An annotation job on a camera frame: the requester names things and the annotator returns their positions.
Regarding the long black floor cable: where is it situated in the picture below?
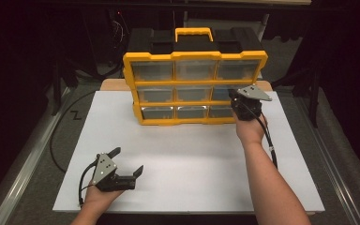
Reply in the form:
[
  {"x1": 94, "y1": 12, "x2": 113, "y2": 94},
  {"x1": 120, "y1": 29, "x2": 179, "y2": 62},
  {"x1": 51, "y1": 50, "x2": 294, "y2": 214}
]
[{"x1": 49, "y1": 89, "x2": 102, "y2": 174}]

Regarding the tangle of thin wires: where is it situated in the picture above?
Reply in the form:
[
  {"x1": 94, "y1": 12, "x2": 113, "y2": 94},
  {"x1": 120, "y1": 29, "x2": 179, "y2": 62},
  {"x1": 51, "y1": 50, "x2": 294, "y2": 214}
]
[{"x1": 111, "y1": 10, "x2": 129, "y2": 48}]

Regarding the hand-held gripper black cable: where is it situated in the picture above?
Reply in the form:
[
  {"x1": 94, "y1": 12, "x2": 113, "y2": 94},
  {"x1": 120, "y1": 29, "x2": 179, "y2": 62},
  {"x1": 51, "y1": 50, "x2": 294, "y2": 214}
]
[
  {"x1": 78, "y1": 161, "x2": 98, "y2": 208},
  {"x1": 240, "y1": 99, "x2": 278, "y2": 170}
]

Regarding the right hand-held gripper black cable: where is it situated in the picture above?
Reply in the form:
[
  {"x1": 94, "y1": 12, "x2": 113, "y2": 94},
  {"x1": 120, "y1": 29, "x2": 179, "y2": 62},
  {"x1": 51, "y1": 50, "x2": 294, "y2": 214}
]
[{"x1": 240, "y1": 99, "x2": 278, "y2": 170}]

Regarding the person's right hand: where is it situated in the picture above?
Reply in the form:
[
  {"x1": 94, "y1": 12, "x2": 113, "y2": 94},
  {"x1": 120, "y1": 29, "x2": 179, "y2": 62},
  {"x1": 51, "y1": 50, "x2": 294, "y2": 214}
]
[{"x1": 232, "y1": 112, "x2": 268, "y2": 148}]

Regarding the clear plastic organizer drawer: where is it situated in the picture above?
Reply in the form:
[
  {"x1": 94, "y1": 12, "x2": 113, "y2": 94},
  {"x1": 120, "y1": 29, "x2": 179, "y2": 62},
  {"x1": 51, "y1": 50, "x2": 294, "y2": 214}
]
[{"x1": 212, "y1": 84, "x2": 238, "y2": 101}]

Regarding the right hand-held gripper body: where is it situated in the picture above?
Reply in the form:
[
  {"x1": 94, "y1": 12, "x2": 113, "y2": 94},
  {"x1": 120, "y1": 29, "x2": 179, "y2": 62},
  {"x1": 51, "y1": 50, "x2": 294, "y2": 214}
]
[{"x1": 230, "y1": 83, "x2": 273, "y2": 122}]

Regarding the left hand-held gripper black cable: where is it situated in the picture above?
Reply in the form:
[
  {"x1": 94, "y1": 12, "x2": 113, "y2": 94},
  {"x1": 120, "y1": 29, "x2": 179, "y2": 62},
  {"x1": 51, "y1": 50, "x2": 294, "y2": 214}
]
[{"x1": 78, "y1": 161, "x2": 98, "y2": 208}]

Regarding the aluminium floor rail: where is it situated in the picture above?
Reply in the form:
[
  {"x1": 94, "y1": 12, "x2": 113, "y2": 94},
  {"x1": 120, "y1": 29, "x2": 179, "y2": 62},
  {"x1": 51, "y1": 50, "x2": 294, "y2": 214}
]
[
  {"x1": 0, "y1": 87, "x2": 73, "y2": 225},
  {"x1": 294, "y1": 97, "x2": 360, "y2": 225}
]

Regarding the yellow and black drawer organizer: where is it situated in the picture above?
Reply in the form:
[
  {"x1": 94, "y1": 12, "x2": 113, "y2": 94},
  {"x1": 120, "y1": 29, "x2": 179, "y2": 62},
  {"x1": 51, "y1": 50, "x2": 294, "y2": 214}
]
[{"x1": 122, "y1": 26, "x2": 269, "y2": 127}]

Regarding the black stand leg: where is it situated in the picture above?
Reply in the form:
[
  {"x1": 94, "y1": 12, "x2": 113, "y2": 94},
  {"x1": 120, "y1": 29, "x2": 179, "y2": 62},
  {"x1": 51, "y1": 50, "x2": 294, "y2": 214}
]
[
  {"x1": 308, "y1": 67, "x2": 322, "y2": 128},
  {"x1": 51, "y1": 59, "x2": 64, "y2": 116}
]

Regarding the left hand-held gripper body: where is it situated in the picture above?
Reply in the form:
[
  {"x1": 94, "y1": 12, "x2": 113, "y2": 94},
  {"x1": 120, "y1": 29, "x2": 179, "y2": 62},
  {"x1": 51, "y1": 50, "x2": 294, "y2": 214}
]
[{"x1": 91, "y1": 152, "x2": 137, "y2": 192}]

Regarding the set of clear drawers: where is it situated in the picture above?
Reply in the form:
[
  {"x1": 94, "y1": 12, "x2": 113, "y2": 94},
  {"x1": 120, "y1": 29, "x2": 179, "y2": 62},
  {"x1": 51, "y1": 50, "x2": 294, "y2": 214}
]
[{"x1": 130, "y1": 59, "x2": 261, "y2": 120}]

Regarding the person's left hand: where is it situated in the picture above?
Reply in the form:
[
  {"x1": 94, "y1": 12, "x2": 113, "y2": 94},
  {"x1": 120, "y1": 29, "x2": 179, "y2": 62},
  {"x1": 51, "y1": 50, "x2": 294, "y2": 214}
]
[{"x1": 83, "y1": 183, "x2": 125, "y2": 209}]

